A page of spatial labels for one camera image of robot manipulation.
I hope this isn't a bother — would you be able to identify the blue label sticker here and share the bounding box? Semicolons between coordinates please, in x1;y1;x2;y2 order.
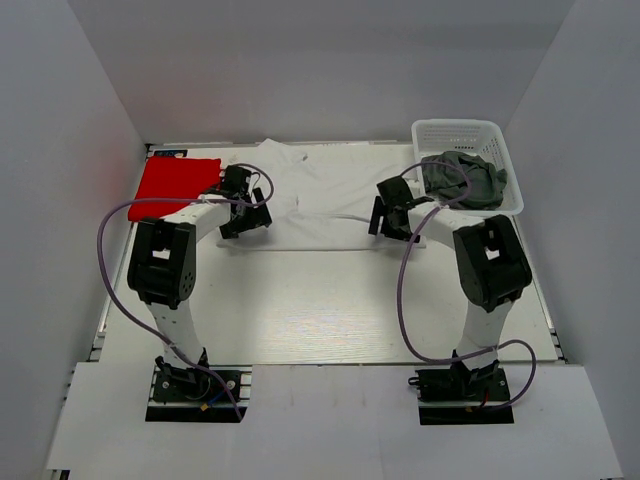
151;149;188;158

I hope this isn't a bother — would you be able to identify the white t-shirt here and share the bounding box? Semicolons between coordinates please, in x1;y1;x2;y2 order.
216;139;414;251

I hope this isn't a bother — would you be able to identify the folded red t-shirt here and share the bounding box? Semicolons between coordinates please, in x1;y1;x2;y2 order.
128;155;222;222

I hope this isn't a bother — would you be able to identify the white plastic basket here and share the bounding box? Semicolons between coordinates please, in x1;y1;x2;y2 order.
411;119;524;216

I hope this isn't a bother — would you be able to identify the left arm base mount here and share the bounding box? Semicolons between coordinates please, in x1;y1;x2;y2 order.
145;356;252;424

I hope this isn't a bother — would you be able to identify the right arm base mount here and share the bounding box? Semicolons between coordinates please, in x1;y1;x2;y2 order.
407;363;515;426

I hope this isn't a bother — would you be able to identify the dark grey t-shirt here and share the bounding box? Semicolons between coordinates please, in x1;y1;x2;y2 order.
422;151;508;210

